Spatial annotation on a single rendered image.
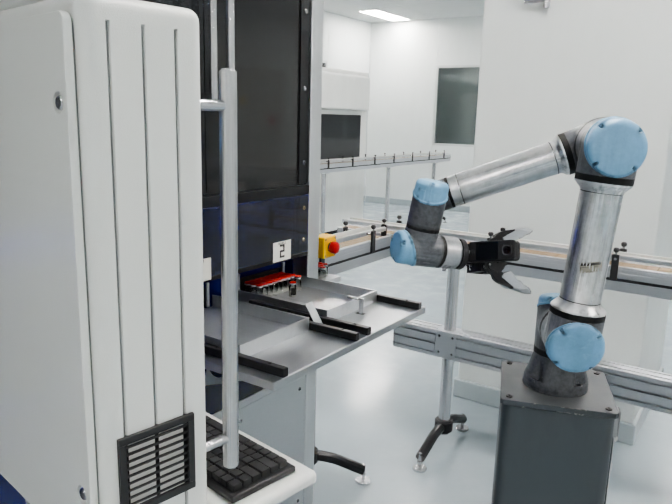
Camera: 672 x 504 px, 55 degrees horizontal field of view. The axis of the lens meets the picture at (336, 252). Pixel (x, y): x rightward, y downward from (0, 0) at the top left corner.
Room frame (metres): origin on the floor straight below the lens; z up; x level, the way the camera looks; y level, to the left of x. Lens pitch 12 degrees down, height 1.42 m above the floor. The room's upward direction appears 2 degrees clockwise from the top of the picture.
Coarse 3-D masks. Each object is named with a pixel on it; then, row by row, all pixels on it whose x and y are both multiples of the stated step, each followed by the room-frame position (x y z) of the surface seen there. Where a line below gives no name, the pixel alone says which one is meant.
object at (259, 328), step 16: (240, 304) 1.70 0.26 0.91; (208, 320) 1.63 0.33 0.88; (240, 320) 1.63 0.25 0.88; (256, 320) 1.64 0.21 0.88; (272, 320) 1.63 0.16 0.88; (288, 320) 1.60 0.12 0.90; (304, 320) 1.56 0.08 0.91; (208, 336) 1.41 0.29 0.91; (240, 336) 1.51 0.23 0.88; (256, 336) 1.51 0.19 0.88; (272, 336) 1.45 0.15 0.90; (288, 336) 1.50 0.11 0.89; (240, 352) 1.36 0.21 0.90; (256, 352) 1.40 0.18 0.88
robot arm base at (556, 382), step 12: (540, 360) 1.45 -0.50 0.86; (528, 372) 1.47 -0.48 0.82; (540, 372) 1.45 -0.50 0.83; (552, 372) 1.42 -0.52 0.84; (564, 372) 1.42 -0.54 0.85; (576, 372) 1.43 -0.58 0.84; (528, 384) 1.46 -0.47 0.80; (540, 384) 1.43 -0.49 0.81; (552, 384) 1.41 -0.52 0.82; (564, 384) 1.41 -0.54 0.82; (576, 384) 1.43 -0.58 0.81; (564, 396) 1.40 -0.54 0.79; (576, 396) 1.41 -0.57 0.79
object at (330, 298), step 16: (304, 288) 1.98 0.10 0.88; (320, 288) 1.96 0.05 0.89; (336, 288) 1.93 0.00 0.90; (352, 288) 1.90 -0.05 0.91; (288, 304) 1.71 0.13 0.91; (304, 304) 1.80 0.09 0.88; (320, 304) 1.80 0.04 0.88; (336, 304) 1.81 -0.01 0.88; (352, 304) 1.74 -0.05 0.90; (368, 304) 1.82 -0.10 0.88
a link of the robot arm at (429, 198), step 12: (420, 180) 1.39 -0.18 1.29; (432, 180) 1.41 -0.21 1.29; (420, 192) 1.38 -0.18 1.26; (432, 192) 1.37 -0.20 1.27; (444, 192) 1.38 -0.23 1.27; (420, 204) 1.37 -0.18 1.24; (432, 204) 1.37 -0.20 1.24; (444, 204) 1.38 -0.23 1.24; (408, 216) 1.40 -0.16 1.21; (420, 216) 1.37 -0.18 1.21; (432, 216) 1.37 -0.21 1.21; (420, 228) 1.37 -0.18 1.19; (432, 228) 1.37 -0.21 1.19
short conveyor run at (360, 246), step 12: (360, 228) 2.64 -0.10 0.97; (372, 228) 2.54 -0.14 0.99; (384, 228) 2.68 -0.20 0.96; (336, 240) 2.38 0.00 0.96; (348, 240) 2.45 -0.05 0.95; (360, 240) 2.57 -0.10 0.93; (372, 240) 2.53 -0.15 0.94; (384, 240) 2.63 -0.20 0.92; (348, 252) 2.40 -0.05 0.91; (360, 252) 2.47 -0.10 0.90; (372, 252) 2.53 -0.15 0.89; (384, 252) 2.63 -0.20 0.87; (336, 264) 2.34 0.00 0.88; (348, 264) 2.40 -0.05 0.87; (360, 264) 2.48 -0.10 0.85
